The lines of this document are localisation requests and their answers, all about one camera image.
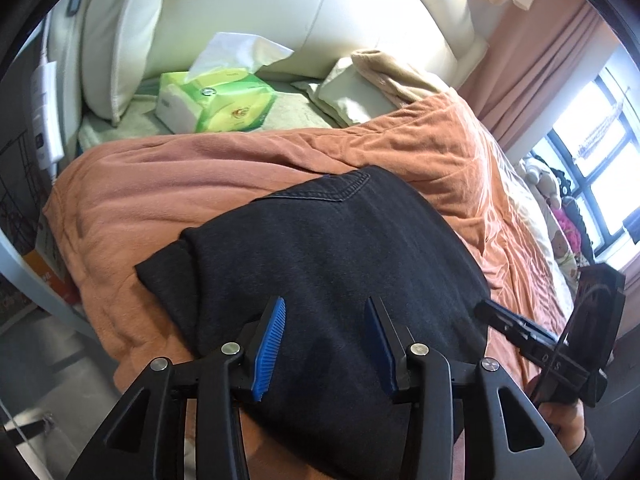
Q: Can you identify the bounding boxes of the beige plush toy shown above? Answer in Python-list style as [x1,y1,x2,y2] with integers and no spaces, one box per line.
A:
[522,157,563,208]

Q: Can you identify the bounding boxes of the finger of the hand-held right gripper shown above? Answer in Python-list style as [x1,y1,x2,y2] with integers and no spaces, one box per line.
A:
[474,299,558,350]

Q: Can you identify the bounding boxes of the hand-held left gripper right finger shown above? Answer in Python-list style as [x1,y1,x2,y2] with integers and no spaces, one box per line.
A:
[364,296,583,480]

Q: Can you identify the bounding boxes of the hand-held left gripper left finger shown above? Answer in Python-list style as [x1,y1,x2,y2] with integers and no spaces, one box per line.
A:
[65,295,287,480]

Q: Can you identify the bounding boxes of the orange blanket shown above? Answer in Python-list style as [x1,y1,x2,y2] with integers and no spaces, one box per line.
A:
[42,91,573,480]

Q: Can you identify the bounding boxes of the orange cardboard box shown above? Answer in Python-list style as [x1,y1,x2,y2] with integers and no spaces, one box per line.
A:
[22,210,81,306]

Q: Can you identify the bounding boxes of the black pants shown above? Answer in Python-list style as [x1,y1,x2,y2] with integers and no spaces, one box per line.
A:
[134,165,493,480]

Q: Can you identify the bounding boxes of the green tissue box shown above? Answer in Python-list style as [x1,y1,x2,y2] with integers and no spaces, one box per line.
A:
[154,32,295,134]

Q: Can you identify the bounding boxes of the person's right hand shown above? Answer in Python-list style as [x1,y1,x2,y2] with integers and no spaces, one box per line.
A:
[527,375,586,443]

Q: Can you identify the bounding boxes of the pink curtain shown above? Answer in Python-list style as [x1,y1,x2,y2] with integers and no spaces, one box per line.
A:
[457,0,621,153]

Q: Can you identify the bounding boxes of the beige folded cloth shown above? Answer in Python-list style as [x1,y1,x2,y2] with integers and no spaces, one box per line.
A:
[292,57,401,128]

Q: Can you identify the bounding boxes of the pink plush cloth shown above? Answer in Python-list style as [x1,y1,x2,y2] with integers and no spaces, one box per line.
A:
[552,207,583,251]

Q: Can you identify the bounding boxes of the beige towel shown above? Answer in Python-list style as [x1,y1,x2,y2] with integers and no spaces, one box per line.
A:
[350,49,451,108]

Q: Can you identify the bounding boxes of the plush toys and pillows pile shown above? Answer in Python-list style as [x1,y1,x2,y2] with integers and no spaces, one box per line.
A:
[500,150,596,301]

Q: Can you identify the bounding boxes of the person's right forearm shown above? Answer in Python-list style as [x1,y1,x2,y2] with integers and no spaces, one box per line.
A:
[565,427,621,480]

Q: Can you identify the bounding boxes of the white power strip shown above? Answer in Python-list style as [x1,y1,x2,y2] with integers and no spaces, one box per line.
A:
[30,60,63,166]

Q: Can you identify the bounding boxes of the cream padded headboard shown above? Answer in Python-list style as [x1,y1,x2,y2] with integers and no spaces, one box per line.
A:
[47,0,488,126]

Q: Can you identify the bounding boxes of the black framed window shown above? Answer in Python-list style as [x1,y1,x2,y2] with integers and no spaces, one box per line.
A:
[525,67,640,261]

